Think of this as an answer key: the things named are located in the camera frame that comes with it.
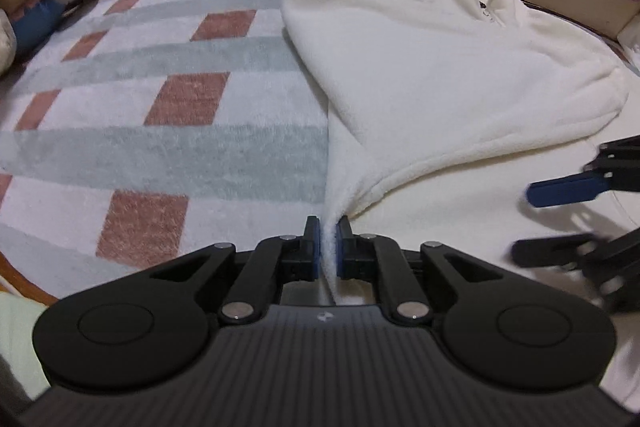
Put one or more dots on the brown mattress with white piping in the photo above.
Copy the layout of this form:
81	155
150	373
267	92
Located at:
25	279

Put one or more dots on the white fleece sweater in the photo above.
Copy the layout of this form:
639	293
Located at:
425	82

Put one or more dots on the beige padded backrest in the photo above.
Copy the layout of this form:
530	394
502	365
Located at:
580	7

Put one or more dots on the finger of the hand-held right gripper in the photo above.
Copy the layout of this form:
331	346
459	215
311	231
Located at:
560	192
550	251

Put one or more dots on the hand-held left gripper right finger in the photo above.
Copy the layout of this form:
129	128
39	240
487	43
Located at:
341	252

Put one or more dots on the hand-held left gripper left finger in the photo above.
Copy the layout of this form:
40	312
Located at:
314	252

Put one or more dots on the checkered plush blanket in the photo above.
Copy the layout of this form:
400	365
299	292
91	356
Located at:
175	147

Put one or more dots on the light green blanket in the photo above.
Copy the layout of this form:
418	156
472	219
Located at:
20	342

